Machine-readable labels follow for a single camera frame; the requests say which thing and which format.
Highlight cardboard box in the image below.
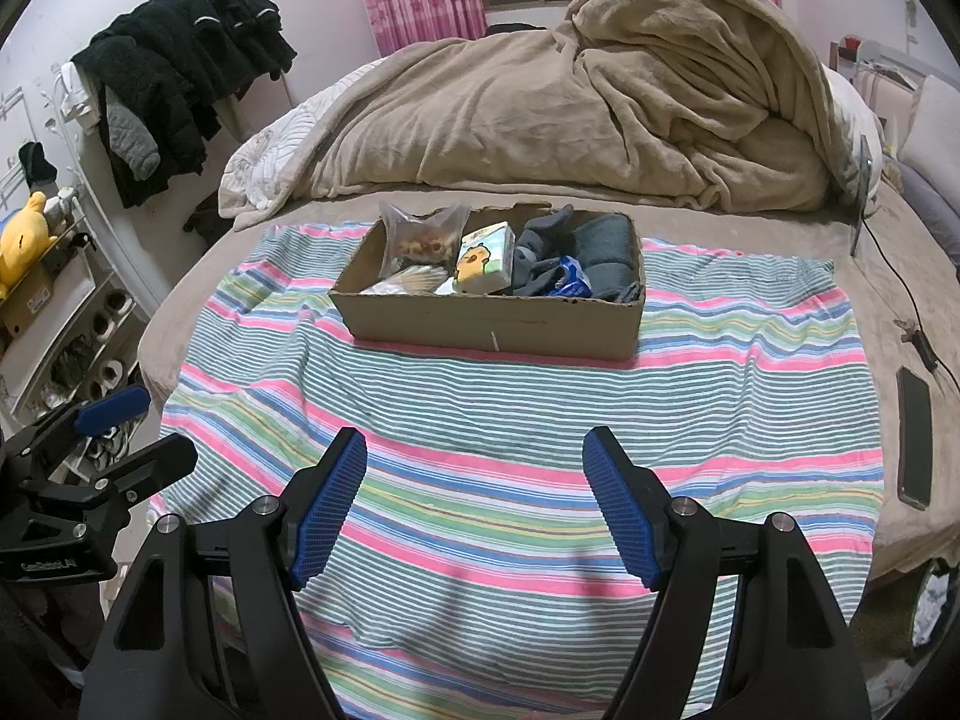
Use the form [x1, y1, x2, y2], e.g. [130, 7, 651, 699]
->
[328, 201, 647, 363]

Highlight black hanging sock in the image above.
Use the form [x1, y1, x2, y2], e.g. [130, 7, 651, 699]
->
[18, 140, 59, 194]

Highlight yellow plush toy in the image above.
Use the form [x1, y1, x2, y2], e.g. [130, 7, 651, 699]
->
[0, 191, 62, 302]

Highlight grey pillow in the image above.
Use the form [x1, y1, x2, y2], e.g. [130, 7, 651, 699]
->
[892, 163, 960, 260]

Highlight white bedside shelf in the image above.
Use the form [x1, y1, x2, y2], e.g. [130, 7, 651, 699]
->
[827, 34, 931, 95]

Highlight blue tissue pack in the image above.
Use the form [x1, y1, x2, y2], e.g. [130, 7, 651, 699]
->
[550, 255, 595, 301]

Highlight patterned bag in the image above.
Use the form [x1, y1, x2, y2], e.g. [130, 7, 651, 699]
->
[906, 556, 960, 651]

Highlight white shoe rack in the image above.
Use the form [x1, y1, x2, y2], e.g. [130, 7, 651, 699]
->
[0, 184, 147, 466]

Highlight bag of cotton swabs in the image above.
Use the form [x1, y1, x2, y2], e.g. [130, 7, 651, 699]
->
[358, 264, 445, 296]

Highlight black charger adapter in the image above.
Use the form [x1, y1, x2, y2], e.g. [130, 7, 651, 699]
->
[895, 319, 940, 374]

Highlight white floral duvet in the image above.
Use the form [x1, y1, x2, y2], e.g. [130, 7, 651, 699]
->
[217, 64, 385, 231]

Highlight yellow printed tissue pack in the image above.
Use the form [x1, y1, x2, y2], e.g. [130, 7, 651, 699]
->
[452, 221, 520, 295]

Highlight black cable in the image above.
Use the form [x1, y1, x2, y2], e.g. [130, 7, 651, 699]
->
[861, 214, 960, 400]

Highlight beige fleece blanket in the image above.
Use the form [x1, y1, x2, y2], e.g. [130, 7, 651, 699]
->
[300, 0, 835, 213]

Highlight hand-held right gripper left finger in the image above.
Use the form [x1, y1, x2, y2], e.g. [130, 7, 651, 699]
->
[79, 427, 368, 720]

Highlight grey quilted garment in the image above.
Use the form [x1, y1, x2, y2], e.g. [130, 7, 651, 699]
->
[105, 86, 161, 182]

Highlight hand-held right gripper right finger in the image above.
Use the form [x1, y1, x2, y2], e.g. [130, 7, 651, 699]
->
[583, 426, 872, 720]

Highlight pile of black clothes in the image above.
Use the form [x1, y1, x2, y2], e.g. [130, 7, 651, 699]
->
[71, 0, 299, 211]

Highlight striped multicolour cloth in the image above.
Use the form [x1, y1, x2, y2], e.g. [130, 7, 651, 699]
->
[146, 221, 887, 720]

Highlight clear plastic snack bag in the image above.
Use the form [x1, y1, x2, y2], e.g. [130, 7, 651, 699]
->
[377, 200, 471, 280]

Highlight black smartphone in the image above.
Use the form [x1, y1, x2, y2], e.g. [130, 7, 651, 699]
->
[897, 365, 935, 512]

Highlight grey knit cloth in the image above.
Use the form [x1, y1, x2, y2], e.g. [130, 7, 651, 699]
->
[572, 213, 645, 306]

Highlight bed with taupe sheet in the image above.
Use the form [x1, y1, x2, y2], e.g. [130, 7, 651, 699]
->
[139, 187, 960, 582]

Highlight grey dotted socks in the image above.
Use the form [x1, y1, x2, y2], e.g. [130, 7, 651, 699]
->
[512, 208, 580, 299]

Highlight white pillow under blanket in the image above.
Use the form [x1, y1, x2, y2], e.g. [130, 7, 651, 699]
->
[820, 64, 887, 192]

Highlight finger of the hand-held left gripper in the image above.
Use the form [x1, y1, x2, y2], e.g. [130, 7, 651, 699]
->
[90, 433, 200, 515]
[30, 384, 151, 451]

